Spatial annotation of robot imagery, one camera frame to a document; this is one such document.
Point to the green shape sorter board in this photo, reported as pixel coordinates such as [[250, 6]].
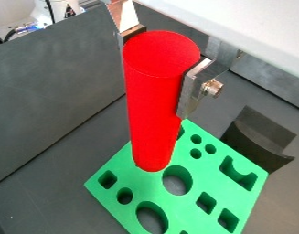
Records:
[[202, 195]]

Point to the red cylinder peg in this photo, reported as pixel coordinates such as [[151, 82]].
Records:
[[157, 57]]

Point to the black curved block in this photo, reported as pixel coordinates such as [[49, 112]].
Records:
[[260, 139]]

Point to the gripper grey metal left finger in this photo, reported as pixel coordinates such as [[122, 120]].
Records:
[[122, 10]]

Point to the white robot base with cables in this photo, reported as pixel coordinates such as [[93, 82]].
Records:
[[42, 12]]

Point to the dark grey side panel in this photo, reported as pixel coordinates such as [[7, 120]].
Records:
[[61, 75]]

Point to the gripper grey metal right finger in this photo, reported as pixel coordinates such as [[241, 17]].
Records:
[[201, 78]]

